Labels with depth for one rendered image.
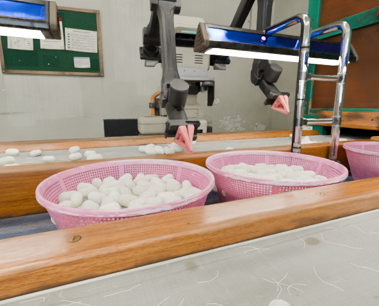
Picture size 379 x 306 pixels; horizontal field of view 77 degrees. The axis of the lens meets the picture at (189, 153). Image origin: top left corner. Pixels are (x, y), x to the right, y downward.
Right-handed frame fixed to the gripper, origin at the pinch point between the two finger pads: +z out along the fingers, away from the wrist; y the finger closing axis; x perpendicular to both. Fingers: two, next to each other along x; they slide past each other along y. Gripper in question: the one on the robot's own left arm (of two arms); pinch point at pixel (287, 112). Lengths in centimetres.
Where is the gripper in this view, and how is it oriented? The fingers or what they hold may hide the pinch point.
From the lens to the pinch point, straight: 107.8
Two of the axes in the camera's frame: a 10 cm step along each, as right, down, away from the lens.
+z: 2.8, 7.6, -5.8
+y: 9.3, -0.7, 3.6
